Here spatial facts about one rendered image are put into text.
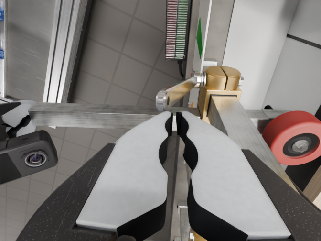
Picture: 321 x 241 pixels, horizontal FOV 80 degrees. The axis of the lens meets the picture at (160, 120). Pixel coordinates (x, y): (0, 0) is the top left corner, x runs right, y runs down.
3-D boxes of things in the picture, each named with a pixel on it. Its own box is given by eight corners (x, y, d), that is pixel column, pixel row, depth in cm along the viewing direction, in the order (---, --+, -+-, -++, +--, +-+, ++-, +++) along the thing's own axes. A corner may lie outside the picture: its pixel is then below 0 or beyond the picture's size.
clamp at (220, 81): (193, 134, 37) (196, 151, 33) (203, 64, 30) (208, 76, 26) (222, 135, 37) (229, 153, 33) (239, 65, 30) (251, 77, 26)
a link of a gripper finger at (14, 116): (5, 87, 34) (-42, 115, 26) (38, 88, 34) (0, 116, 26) (12, 103, 36) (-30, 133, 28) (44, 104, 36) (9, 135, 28)
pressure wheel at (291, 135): (240, 124, 39) (264, 167, 29) (251, 87, 34) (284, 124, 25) (281, 125, 39) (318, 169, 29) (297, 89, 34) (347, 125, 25)
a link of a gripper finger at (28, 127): (12, 103, 36) (-30, 133, 28) (44, 104, 36) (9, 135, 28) (19, 117, 38) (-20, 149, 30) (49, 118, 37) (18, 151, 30)
